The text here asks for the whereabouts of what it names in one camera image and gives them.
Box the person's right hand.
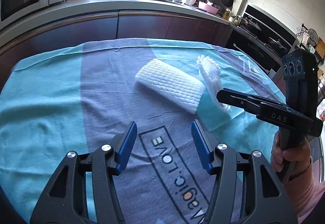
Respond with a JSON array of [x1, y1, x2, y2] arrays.
[[271, 132, 311, 178]]

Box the teal grey tablecloth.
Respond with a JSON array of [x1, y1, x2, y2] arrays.
[[1, 38, 285, 223]]

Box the white foam net sleeve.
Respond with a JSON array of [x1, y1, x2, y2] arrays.
[[135, 58, 206, 114]]

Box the dark kitchen base cabinets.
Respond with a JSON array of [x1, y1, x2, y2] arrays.
[[1, 11, 232, 86]]

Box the black frying pan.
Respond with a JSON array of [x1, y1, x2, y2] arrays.
[[222, 0, 234, 8]]

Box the pink plastic basin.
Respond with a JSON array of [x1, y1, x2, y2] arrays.
[[198, 1, 219, 15]]

